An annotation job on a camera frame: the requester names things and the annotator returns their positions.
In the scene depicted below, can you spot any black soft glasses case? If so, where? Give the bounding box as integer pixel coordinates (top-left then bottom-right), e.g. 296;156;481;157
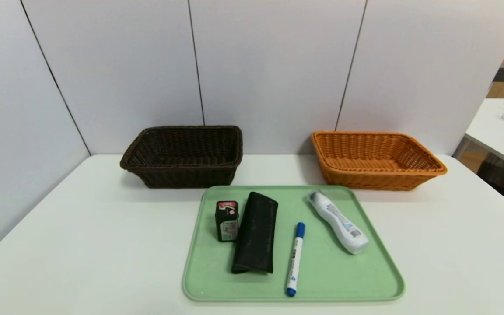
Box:
231;191;279;275

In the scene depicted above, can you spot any white plastic bottle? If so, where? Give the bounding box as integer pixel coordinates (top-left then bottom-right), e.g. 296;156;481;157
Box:
308;189;370;256

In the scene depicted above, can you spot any blue capped white marker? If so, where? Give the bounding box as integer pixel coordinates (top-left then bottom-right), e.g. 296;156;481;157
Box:
286;222;306;298

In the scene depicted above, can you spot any dark brown wicker basket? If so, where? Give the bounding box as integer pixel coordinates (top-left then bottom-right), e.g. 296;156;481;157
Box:
119;126;243;189

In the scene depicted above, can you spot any orange wicker basket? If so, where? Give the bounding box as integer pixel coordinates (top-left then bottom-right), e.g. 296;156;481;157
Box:
311;130;448;191

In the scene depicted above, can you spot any small black drink carton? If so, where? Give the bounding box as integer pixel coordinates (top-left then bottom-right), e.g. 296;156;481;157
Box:
215;200;240;242

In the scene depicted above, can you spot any light green plastic tray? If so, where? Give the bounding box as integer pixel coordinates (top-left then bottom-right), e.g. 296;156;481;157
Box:
182;185;406;303

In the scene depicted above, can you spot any white side table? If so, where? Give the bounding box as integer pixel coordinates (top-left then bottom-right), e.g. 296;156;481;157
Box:
452;98;504;172

